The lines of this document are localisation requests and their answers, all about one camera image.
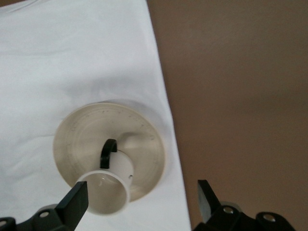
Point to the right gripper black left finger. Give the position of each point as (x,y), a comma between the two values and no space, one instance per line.
(75,204)

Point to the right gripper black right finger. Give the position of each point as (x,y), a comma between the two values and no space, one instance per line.
(207,204)

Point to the white cloth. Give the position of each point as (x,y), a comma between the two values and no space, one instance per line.
(72,53)

